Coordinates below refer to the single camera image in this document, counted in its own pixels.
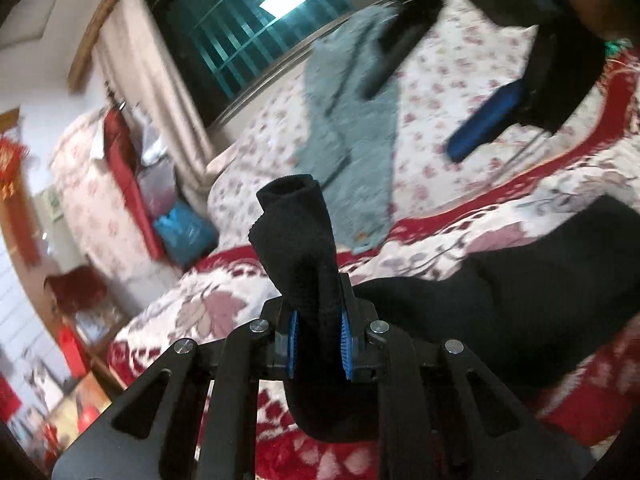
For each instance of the black pants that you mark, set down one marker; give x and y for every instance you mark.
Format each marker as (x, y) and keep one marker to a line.
(530, 313)

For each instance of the blue plastic bag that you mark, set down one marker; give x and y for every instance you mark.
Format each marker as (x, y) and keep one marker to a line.
(186, 236)

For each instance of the floral covered cabinet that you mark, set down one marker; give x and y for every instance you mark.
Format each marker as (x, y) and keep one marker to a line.
(93, 205)

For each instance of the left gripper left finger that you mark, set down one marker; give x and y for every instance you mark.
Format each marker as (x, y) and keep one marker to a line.
(284, 344)

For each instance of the green yarn bundle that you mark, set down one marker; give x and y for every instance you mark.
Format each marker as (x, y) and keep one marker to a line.
(616, 47)

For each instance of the floral print bed sheet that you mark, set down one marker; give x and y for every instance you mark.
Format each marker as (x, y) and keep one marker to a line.
(450, 75)

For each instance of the window with teal grille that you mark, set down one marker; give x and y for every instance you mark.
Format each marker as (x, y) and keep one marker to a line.
(222, 47)

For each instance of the beige curtain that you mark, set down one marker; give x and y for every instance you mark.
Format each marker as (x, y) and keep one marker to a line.
(134, 58)

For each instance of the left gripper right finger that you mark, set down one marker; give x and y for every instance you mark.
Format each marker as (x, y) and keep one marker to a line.
(353, 343)

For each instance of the teal fleece garment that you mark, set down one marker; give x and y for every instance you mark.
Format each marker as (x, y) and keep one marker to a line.
(351, 140)

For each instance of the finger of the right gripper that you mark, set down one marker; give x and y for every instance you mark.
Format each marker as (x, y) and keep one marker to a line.
(412, 22)
(487, 123)

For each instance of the red and white floral blanket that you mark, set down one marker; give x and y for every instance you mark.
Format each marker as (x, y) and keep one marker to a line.
(589, 406)

